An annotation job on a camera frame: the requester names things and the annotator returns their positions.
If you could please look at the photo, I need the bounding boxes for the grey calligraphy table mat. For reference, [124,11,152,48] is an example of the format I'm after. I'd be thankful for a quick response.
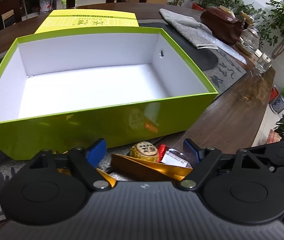
[0,49,246,222]

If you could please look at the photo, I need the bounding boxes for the brown clay teapot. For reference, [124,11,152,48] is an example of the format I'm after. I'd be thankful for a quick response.
[200,7,243,46]

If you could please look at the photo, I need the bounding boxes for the gold tea ball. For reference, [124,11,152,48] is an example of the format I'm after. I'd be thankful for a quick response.
[129,141,159,163]

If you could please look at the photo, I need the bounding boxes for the yellow green box lid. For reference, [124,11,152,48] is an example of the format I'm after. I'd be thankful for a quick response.
[35,9,139,34]

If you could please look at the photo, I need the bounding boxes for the green open gift box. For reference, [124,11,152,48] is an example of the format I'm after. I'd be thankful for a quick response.
[0,27,217,160]

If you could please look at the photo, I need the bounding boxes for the plastic water bottle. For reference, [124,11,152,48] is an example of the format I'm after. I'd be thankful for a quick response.
[39,0,53,15]

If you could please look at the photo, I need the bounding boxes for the grey folded towel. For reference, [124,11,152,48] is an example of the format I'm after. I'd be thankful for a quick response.
[159,8,218,50]

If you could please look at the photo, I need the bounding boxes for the red small sachet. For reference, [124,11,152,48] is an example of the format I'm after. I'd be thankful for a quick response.
[158,144,169,163]

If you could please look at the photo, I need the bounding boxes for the gold foil tea packet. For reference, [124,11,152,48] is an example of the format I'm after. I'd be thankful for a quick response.
[96,154,192,187]

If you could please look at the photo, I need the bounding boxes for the clear glass cup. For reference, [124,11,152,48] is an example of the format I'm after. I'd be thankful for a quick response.
[255,53,273,76]

